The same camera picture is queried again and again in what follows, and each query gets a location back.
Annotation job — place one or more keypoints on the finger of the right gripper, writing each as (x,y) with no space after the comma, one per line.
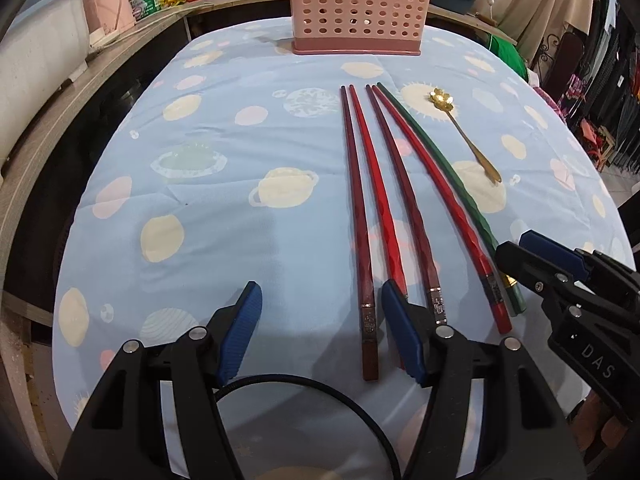
(553,281)
(600,273)

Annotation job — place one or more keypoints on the green chopstick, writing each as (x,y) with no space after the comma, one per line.
(471,224)

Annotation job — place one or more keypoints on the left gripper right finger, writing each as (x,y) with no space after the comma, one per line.
(523,435)

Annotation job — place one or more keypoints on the gold flower spoon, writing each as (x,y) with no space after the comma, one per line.
(445,103)

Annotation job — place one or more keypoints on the white bin teal lid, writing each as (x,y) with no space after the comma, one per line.
(43,47)

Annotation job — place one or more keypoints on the bright red chopstick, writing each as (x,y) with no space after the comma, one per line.
(389,241)

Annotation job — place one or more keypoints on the blue planet-print tablecloth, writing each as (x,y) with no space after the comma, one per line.
(232,168)

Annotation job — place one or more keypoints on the dark brown-red chopstick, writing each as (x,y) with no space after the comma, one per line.
(365,286)

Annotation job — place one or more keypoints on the wooden side counter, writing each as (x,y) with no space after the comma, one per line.
(44,178)

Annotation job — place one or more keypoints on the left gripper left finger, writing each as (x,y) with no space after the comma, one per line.
(120,433)

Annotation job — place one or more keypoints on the pink perforated utensil holder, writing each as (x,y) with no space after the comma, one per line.
(390,27)

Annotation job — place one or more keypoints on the green bag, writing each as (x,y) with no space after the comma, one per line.
(508,55)

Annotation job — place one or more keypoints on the pink floral cloth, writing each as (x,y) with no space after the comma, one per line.
(574,94)

